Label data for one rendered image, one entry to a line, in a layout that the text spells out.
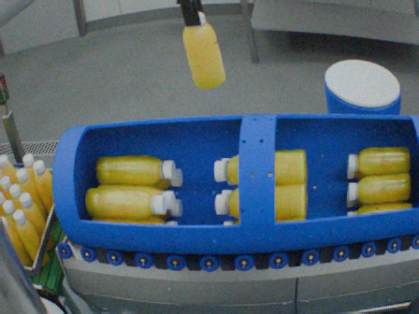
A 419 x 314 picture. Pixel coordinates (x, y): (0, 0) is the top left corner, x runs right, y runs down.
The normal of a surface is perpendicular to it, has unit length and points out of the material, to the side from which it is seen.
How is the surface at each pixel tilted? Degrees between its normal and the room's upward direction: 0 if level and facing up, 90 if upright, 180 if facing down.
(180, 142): 96
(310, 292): 70
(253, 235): 90
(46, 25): 90
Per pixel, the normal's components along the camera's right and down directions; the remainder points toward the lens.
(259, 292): -0.17, 0.33
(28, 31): -0.17, 0.63
